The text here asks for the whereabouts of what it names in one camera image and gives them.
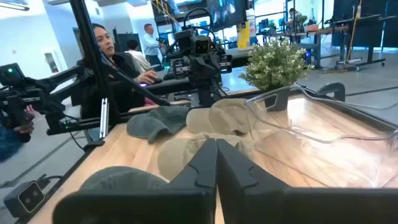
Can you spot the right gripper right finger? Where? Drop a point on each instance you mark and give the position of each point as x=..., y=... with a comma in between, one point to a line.
x=280, y=208

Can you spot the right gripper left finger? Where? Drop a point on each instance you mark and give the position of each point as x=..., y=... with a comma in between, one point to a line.
x=155, y=208

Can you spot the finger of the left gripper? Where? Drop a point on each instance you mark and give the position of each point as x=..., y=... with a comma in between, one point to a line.
x=206, y=95

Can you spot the dark grey cap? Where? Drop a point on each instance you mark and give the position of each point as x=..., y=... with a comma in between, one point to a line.
x=121, y=179
x=155, y=123

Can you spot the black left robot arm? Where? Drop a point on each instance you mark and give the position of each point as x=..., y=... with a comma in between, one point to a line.
x=183, y=37

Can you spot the beige cap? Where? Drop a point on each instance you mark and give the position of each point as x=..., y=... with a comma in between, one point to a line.
x=199, y=121
x=177, y=155
x=231, y=115

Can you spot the yellow sign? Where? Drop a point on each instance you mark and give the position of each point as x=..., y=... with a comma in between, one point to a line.
x=243, y=35

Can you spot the person standing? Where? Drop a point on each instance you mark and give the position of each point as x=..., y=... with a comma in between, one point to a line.
x=150, y=45

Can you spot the person seated facing away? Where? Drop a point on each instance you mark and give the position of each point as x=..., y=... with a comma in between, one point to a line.
x=136, y=54

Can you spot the artificial potted plant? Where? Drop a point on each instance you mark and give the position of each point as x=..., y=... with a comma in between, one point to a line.
x=275, y=63

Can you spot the clear plastic bin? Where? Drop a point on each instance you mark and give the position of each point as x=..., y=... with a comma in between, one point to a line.
x=311, y=137

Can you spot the person seated at desk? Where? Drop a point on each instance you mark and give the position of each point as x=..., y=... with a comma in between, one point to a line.
x=121, y=63

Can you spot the person at distant desk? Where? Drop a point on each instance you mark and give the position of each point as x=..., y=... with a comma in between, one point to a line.
x=294, y=17

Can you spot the wooden top desk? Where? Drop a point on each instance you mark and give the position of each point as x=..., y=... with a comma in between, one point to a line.
x=317, y=32

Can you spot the yellow broom pole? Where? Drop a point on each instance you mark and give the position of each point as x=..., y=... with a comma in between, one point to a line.
x=353, y=31

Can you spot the black desk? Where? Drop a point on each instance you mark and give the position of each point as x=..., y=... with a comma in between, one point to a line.
x=370, y=28

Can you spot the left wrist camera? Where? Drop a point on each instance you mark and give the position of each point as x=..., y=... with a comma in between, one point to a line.
x=201, y=45

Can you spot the large wall monitor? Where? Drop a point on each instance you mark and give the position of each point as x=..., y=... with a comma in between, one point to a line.
x=225, y=12

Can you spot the silver frame bracket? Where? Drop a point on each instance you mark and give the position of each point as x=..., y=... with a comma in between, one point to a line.
x=104, y=118

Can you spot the black rig frame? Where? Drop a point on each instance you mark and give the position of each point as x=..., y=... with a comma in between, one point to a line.
x=90, y=62

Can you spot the black curved bracket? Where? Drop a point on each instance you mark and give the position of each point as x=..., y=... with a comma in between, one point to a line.
x=332, y=88

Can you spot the black table-level camera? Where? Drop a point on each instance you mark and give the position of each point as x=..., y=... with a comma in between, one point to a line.
x=26, y=197

